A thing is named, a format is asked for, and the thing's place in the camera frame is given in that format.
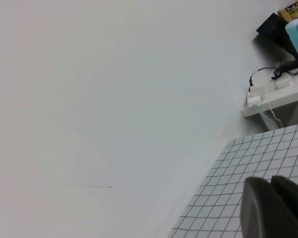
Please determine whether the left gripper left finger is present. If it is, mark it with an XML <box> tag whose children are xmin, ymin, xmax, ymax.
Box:
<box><xmin>239</xmin><ymin>176</ymin><xmax>298</xmax><ymax>238</ymax></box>

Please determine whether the black charger with cord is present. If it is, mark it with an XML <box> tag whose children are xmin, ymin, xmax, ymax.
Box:
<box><xmin>271</xmin><ymin>60</ymin><xmax>298</xmax><ymax>80</ymax></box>

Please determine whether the thin black cable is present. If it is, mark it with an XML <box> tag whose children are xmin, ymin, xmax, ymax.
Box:
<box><xmin>249</xmin><ymin>66</ymin><xmax>277</xmax><ymax>88</ymax></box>

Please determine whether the black box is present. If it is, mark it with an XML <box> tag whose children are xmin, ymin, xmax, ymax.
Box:
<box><xmin>255</xmin><ymin>12</ymin><xmax>298</xmax><ymax>59</ymax></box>

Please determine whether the yellow snack packet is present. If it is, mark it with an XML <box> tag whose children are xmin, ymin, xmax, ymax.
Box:
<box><xmin>277</xmin><ymin>0</ymin><xmax>298</xmax><ymax>22</ymax></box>

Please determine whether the white side desk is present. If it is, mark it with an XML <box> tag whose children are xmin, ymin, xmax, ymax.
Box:
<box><xmin>240</xmin><ymin>28</ymin><xmax>298</xmax><ymax>133</ymax></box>

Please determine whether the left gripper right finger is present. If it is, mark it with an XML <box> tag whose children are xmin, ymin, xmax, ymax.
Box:
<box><xmin>270</xmin><ymin>175</ymin><xmax>298</xmax><ymax>225</ymax></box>

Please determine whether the white power strip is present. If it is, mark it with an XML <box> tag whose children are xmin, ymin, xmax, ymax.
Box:
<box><xmin>246</xmin><ymin>85</ymin><xmax>274</xmax><ymax>109</ymax></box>

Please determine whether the white plug adapter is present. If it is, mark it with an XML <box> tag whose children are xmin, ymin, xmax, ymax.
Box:
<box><xmin>275</xmin><ymin>76</ymin><xmax>293</xmax><ymax>89</ymax></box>

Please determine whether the white cable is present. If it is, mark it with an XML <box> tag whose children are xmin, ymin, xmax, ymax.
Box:
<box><xmin>267</xmin><ymin>98</ymin><xmax>283</xmax><ymax>129</ymax></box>

